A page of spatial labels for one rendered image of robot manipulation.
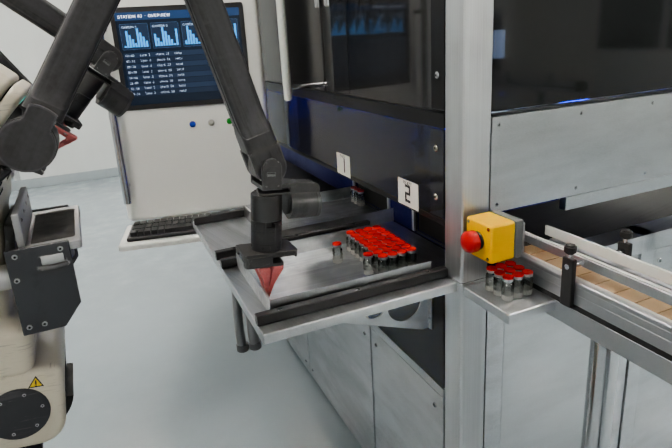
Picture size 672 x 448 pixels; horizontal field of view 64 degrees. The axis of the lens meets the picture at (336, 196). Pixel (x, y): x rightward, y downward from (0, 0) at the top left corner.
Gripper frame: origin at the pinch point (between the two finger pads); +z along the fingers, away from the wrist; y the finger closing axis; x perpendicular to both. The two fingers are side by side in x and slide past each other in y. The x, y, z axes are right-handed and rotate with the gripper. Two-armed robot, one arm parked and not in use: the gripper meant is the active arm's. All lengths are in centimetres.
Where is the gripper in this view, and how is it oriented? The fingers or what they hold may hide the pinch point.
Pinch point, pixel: (266, 292)
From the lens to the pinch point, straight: 105.5
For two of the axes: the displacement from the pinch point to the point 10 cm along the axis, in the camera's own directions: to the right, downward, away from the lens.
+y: 9.1, -0.8, 4.0
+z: -0.3, 9.7, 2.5
